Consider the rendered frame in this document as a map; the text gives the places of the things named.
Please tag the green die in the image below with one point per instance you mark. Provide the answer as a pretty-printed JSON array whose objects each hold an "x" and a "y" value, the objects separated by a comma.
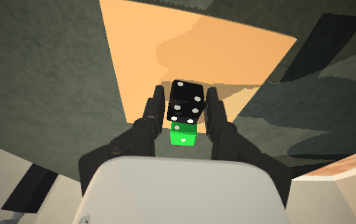
[{"x": 183, "y": 134}]

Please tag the orange flat mat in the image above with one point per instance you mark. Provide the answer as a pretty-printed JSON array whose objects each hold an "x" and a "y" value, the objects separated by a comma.
[{"x": 155, "y": 45}]

